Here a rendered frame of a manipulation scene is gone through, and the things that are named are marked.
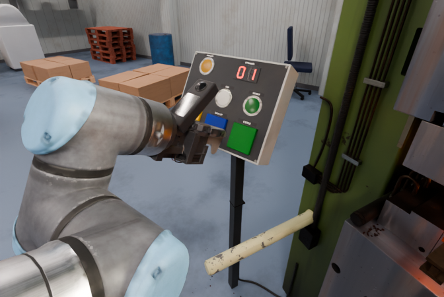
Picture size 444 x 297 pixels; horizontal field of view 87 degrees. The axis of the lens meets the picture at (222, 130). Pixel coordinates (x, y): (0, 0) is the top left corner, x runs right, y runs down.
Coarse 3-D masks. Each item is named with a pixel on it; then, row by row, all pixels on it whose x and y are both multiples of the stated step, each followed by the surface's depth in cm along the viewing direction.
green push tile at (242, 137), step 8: (232, 128) 67; (240, 128) 66; (248, 128) 64; (232, 136) 67; (240, 136) 65; (248, 136) 64; (232, 144) 66; (240, 144) 65; (248, 144) 64; (248, 152) 64
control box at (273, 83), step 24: (192, 72) 78; (216, 72) 73; (264, 72) 65; (288, 72) 61; (216, 96) 72; (240, 96) 68; (264, 96) 64; (288, 96) 66; (240, 120) 67; (264, 120) 63; (264, 144) 62
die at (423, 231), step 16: (400, 192) 51; (432, 192) 51; (384, 208) 50; (400, 208) 47; (416, 208) 45; (432, 208) 45; (384, 224) 51; (400, 224) 47; (416, 224) 45; (432, 224) 42; (416, 240) 45; (432, 240) 43
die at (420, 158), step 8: (424, 120) 40; (440, 120) 40; (424, 128) 40; (432, 128) 39; (440, 128) 38; (416, 136) 41; (424, 136) 40; (432, 136) 39; (440, 136) 38; (416, 144) 42; (424, 144) 41; (432, 144) 40; (440, 144) 39; (408, 152) 43; (416, 152) 42; (424, 152) 41; (432, 152) 40; (440, 152) 39; (408, 160) 43; (416, 160) 42; (424, 160) 41; (432, 160) 40; (440, 160) 39; (416, 168) 43; (424, 168) 41; (432, 168) 40; (440, 168) 39; (432, 176) 41; (440, 176) 40
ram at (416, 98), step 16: (432, 16) 36; (432, 32) 36; (416, 48) 39; (432, 48) 37; (416, 64) 39; (432, 64) 37; (416, 80) 40; (432, 80) 38; (400, 96) 42; (416, 96) 40; (432, 96) 38; (416, 112) 41; (432, 112) 39
